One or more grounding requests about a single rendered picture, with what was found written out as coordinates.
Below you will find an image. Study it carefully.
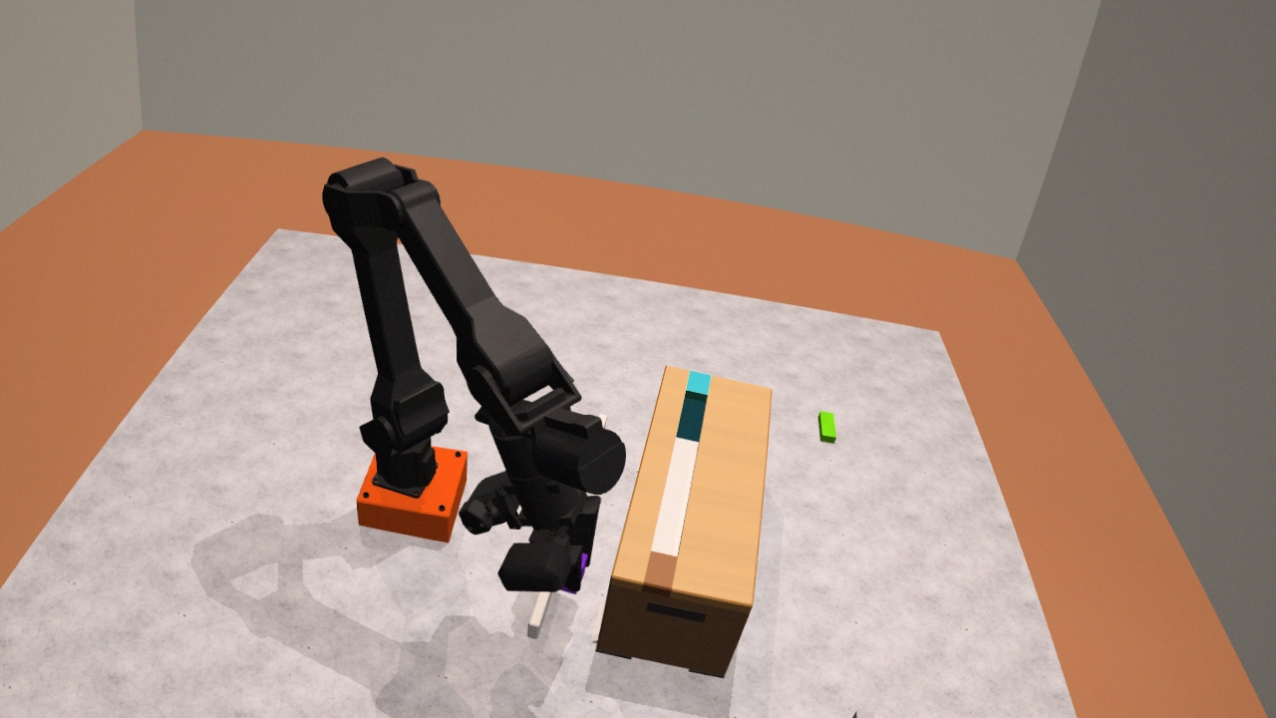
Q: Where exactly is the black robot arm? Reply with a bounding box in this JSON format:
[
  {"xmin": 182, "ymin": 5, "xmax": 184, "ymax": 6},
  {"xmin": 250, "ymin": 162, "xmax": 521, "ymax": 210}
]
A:
[{"xmin": 322, "ymin": 157, "xmax": 627, "ymax": 536}]

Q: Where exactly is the purple cube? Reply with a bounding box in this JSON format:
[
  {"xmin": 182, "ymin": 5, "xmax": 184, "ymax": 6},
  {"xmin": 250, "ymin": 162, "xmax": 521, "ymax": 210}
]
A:
[{"xmin": 561, "ymin": 553, "xmax": 587, "ymax": 594}]

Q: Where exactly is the small green block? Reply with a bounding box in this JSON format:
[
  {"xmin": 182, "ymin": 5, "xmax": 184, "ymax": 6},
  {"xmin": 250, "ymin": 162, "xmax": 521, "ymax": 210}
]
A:
[{"xmin": 818, "ymin": 411, "xmax": 836, "ymax": 443}]

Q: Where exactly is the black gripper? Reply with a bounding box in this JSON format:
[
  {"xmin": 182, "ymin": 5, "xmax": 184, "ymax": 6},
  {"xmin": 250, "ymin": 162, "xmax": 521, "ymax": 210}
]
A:
[{"xmin": 496, "ymin": 474, "xmax": 602, "ymax": 592}]

